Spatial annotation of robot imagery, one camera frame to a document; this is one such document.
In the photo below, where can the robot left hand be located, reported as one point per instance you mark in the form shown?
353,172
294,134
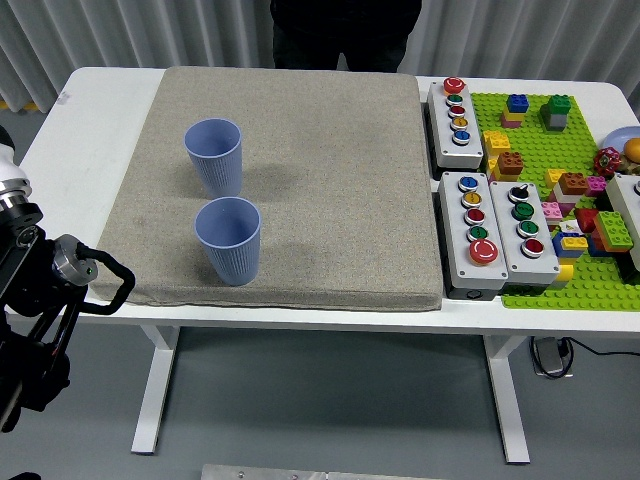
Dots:
7,167

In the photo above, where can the blue ribbed cup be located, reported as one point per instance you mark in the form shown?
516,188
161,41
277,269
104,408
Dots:
215,165
230,250

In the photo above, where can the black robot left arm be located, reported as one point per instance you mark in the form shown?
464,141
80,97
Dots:
30,280

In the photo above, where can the white table leg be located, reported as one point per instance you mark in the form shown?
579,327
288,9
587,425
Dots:
155,390
507,400

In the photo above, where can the grey-brown mat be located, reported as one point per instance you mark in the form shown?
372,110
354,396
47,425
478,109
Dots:
325,200

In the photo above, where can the person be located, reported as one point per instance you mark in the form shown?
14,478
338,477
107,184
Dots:
345,25

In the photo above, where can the grey five-button control box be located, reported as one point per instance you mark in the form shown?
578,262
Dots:
455,250
470,150

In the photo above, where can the yellow toy brick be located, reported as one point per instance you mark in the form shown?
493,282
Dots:
510,116
496,141
494,170
554,177
574,242

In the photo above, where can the brown toy brick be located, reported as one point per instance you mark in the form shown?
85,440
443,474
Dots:
511,164
574,183

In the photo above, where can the white pleated curtain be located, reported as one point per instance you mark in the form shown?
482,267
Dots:
500,35

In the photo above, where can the blue toy brick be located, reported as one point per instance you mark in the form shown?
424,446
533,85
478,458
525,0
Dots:
560,250
518,103
596,247

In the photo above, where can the lime green brick baseplate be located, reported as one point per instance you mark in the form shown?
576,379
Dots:
540,150

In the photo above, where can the light pink toy brick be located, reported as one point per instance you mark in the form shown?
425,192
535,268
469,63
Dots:
552,210

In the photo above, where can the dark green toy brick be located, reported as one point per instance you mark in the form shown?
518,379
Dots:
557,105

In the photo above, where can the white toy brick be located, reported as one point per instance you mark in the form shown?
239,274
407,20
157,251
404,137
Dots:
565,197

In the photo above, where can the white card yellow triangle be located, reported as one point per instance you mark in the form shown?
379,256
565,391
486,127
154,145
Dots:
570,228

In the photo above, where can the yellow toy cylinder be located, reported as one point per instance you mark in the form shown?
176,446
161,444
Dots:
564,275

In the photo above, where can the grey power adapter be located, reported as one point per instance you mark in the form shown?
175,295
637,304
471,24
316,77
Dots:
550,355

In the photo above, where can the red toy brick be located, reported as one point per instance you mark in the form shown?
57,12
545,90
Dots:
586,220

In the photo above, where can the magenta toy brick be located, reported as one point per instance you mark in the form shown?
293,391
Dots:
596,186

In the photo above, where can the lime green toy brick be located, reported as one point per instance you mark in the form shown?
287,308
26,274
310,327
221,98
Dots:
612,227

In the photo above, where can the lavender plate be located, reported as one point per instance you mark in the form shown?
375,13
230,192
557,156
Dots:
617,137

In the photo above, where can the orange toy brick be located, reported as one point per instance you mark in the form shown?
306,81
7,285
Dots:
620,246

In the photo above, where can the white control box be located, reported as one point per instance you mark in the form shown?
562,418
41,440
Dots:
625,200

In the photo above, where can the toy burger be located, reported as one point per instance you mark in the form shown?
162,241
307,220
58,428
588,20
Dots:
634,150

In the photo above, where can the grey selector switch control box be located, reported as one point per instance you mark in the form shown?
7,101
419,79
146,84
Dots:
537,267

